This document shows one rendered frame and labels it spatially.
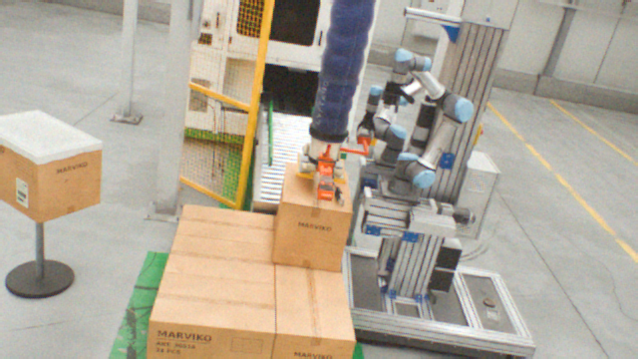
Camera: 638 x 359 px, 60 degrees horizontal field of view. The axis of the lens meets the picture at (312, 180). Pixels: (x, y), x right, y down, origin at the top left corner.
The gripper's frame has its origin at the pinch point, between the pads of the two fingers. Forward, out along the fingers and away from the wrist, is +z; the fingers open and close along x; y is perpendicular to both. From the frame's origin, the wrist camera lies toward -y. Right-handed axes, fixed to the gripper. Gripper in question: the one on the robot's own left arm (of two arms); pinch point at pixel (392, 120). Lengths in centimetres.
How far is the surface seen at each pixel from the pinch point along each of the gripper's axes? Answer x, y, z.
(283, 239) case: -2, 43, 81
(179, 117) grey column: -129, 136, 65
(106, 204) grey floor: -130, 189, 152
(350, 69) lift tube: -22.3, 24.5, -17.0
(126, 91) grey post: -330, 242, 118
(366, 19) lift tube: -24, 22, -44
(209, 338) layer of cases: 62, 70, 105
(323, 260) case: -3, 18, 91
